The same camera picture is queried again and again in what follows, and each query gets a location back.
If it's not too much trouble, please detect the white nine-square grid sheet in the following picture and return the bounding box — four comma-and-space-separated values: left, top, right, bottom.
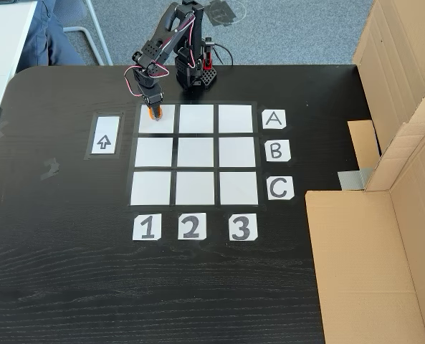
128, 102, 267, 208

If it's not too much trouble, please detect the white arrow paper sheet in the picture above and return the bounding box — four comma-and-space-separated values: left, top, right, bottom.
85, 110, 125, 161

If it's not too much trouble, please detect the red black clamp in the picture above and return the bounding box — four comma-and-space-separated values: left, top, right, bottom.
203, 35, 215, 71

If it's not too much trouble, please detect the black floor tape patch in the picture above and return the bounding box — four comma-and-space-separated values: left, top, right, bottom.
204, 0, 239, 28

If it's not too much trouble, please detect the person's leg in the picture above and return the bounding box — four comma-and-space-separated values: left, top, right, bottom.
16, 0, 86, 67

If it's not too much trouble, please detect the paper sheet number 1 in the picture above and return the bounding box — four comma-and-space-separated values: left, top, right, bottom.
132, 214, 162, 241

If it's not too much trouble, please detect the paper sheet letter A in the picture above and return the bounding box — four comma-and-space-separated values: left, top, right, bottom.
261, 110, 287, 130

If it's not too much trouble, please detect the paper sheet number 2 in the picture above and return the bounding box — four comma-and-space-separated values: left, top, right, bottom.
177, 212, 208, 240

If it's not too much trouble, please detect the paper sheet letter B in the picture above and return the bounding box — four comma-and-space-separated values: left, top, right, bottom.
264, 139, 292, 163

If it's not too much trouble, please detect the paper sheet number 3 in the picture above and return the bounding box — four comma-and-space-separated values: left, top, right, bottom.
229, 214, 259, 242

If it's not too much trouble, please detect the paper sheet letter C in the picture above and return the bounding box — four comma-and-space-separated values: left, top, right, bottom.
267, 176, 295, 201

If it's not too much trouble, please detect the white desk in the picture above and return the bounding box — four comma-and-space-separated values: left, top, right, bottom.
0, 0, 37, 105

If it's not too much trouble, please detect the red white servo cable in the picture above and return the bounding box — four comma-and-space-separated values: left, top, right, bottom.
123, 64, 171, 98

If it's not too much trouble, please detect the white metal chair frame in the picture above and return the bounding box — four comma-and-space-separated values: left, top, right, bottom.
63, 0, 113, 66

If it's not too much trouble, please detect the black power cable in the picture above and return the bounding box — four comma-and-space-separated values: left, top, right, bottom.
211, 42, 234, 67

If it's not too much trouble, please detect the grey duct tape strip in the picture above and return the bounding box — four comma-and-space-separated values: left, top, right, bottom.
337, 167, 374, 191

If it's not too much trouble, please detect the brown cardboard wall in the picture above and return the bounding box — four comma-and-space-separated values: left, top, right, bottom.
305, 121, 425, 344
347, 0, 425, 169

